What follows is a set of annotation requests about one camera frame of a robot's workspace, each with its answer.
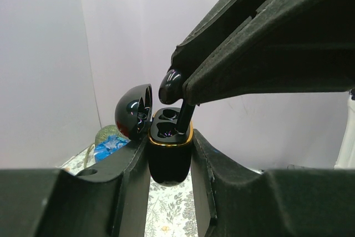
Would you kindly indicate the black stem earbud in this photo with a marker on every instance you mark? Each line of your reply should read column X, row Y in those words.
column 170, row 91

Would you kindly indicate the glossy black earbud charging case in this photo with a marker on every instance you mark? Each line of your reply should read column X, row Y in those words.
column 169, row 132

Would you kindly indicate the blue-lidded white container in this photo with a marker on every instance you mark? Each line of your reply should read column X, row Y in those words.
column 109, row 146

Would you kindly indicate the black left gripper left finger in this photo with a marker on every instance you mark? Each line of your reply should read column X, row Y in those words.
column 109, row 198

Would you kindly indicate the floral patterned table mat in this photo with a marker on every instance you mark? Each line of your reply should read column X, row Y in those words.
column 171, row 210

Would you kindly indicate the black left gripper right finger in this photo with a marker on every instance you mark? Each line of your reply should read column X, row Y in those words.
column 231, row 200

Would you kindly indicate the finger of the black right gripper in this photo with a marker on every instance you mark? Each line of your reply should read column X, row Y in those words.
column 290, row 46
column 219, row 23

